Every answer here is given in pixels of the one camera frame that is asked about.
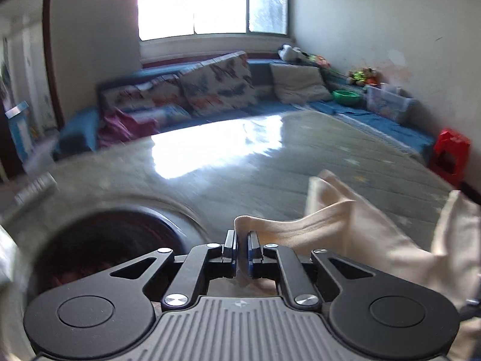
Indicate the clear plastic storage box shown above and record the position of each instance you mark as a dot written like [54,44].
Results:
[389,105]

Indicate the grey remote control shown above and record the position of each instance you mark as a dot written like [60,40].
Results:
[37,190]

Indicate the butterfly pillow right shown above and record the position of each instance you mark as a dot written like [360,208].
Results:
[220,84]

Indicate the butterfly pillow left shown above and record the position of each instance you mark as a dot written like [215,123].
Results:
[160,99]

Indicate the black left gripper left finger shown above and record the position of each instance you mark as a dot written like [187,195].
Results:
[107,313]

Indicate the blue white cabinet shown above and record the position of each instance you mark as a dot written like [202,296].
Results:
[18,121]

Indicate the magenta cloth on sofa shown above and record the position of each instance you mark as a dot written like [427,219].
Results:
[118,127]

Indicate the blue corner sofa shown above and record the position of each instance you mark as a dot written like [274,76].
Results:
[81,133]

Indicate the black round induction cooktop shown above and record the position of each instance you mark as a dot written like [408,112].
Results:
[99,241]

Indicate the window with frame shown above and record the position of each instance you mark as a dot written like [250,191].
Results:
[160,19]

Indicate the butterfly pillow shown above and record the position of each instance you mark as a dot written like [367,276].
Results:
[220,84]
[160,99]

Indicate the red plastic stool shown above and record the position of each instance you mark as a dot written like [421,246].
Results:
[450,156]

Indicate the grey plain pillow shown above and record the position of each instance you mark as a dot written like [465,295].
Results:
[298,84]

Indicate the pink green plush toy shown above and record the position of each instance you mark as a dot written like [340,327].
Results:
[319,60]

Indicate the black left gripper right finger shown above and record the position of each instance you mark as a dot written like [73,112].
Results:
[367,310]

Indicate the black white plush toy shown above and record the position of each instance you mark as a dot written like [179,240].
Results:
[290,54]

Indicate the colourful plush toy pile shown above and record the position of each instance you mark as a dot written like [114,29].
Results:
[364,77]

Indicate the cream beige sweater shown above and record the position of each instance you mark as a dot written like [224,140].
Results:
[338,219]

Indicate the green plastic bowl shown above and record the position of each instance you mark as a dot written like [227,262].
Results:
[346,98]

